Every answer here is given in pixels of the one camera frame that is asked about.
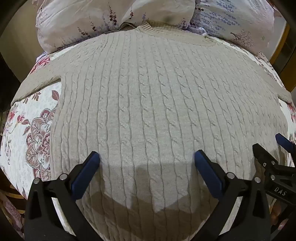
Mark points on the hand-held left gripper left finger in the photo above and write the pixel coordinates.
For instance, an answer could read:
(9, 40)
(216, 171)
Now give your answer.
(86, 172)

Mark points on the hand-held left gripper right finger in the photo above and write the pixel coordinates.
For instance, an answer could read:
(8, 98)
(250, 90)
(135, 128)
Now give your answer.
(208, 172)

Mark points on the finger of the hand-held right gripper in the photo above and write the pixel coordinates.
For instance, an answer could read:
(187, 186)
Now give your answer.
(284, 141)
(262, 154)

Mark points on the person's right hand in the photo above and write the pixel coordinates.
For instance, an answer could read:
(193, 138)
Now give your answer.
(276, 213)

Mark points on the floral quilted bedspread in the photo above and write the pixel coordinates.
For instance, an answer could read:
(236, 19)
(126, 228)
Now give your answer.
(25, 129)

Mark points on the patterned brown cloth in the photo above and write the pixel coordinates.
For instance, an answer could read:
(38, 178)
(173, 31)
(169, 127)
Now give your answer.
(10, 208)

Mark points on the lavender print pillow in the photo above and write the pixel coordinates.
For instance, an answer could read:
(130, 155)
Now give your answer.
(231, 20)

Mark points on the wooden furniture frame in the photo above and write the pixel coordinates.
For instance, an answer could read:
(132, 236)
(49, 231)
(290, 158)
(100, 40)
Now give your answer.
(283, 48)

